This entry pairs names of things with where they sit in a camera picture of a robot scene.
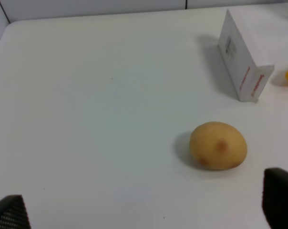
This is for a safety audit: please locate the white rectangular box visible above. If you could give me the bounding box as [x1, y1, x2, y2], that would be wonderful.
[218, 8, 275, 102]

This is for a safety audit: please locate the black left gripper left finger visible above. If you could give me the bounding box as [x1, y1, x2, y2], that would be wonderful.
[0, 195, 31, 229]

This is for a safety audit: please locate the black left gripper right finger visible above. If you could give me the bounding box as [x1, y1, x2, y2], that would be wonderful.
[262, 167, 288, 229]

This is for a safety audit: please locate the brown potato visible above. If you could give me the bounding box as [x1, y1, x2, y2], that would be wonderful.
[189, 122, 247, 170]

